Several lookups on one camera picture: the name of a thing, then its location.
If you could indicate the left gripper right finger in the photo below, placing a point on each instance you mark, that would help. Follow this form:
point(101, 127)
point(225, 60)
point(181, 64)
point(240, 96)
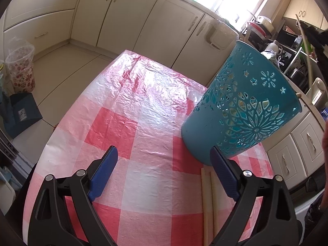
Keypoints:
point(228, 173)

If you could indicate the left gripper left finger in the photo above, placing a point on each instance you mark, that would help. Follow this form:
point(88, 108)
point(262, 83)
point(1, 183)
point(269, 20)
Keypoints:
point(99, 172)

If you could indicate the person's right hand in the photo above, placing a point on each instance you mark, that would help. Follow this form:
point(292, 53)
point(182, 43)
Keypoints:
point(324, 201)

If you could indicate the white thermos jug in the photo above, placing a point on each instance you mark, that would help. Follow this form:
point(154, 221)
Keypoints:
point(274, 47)

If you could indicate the green vegetables plastic bag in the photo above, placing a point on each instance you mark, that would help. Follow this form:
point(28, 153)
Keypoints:
point(273, 58)

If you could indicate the white electric kettle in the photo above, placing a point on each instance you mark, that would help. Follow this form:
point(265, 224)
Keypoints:
point(318, 94)

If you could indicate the red checkered plastic tablecloth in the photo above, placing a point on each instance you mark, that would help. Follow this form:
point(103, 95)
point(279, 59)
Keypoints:
point(154, 195)

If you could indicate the stacked bowls and pots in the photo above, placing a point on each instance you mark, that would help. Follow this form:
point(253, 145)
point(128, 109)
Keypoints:
point(255, 32)

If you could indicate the teal perforated plastic basket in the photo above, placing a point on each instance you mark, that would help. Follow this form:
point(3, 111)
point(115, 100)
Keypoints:
point(247, 102)

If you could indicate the white hanging door bin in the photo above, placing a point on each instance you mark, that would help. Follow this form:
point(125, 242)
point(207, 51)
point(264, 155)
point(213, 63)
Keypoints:
point(220, 35)

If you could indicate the dark blue box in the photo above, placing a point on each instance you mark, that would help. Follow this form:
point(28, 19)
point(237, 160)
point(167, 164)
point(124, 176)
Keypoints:
point(20, 113)

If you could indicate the clear floral waste bin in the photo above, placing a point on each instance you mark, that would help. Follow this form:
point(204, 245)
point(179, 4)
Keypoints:
point(19, 64)

